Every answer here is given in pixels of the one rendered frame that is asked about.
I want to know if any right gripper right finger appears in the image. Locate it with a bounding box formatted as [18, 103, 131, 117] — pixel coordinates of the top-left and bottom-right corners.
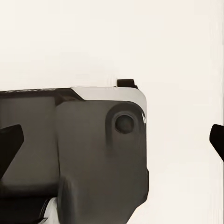
[209, 124, 224, 161]

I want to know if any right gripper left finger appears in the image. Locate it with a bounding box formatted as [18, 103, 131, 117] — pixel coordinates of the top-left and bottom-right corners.
[0, 124, 24, 180]

